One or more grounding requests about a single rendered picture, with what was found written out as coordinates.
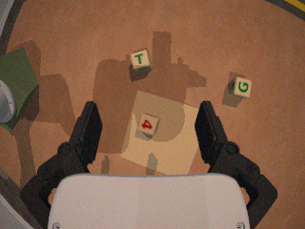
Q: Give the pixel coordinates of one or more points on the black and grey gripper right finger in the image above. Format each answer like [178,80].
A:
[224,158]

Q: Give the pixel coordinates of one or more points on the tan flat mat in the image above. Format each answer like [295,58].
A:
[172,149]

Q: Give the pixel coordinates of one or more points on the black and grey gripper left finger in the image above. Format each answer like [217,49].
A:
[82,146]

